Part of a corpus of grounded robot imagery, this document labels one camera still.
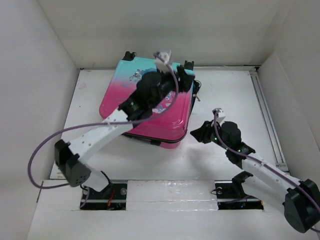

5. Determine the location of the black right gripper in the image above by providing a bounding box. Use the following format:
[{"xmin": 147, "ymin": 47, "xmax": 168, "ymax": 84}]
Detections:
[{"xmin": 189, "ymin": 119, "xmax": 230, "ymax": 151}]

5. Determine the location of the pink teal kids suitcase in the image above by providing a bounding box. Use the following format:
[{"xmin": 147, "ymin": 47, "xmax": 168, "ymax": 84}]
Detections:
[{"xmin": 99, "ymin": 51, "xmax": 201, "ymax": 149}]

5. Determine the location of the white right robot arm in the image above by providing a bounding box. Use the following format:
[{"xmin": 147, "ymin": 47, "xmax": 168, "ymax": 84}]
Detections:
[{"xmin": 190, "ymin": 120, "xmax": 320, "ymax": 233}]

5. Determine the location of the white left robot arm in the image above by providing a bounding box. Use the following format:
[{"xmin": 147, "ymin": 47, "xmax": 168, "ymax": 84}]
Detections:
[{"xmin": 54, "ymin": 60, "xmax": 195, "ymax": 199}]

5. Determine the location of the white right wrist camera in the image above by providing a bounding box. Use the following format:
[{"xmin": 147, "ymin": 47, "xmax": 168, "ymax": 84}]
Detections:
[{"xmin": 212, "ymin": 107, "xmax": 226, "ymax": 124}]

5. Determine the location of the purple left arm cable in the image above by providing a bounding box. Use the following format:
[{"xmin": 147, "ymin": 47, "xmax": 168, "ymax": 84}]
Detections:
[{"xmin": 27, "ymin": 51, "xmax": 180, "ymax": 210}]

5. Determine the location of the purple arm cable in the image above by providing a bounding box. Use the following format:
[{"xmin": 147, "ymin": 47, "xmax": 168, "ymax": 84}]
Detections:
[
  {"xmin": 212, "ymin": 109, "xmax": 320, "ymax": 232},
  {"xmin": 27, "ymin": 51, "xmax": 180, "ymax": 210}
]

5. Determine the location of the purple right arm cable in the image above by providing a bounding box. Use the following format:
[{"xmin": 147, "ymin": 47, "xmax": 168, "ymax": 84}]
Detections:
[{"xmin": 212, "ymin": 109, "xmax": 320, "ymax": 232}]

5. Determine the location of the aluminium side rail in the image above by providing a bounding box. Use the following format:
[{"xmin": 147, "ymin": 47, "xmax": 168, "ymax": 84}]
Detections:
[{"xmin": 249, "ymin": 67, "xmax": 290, "ymax": 173}]

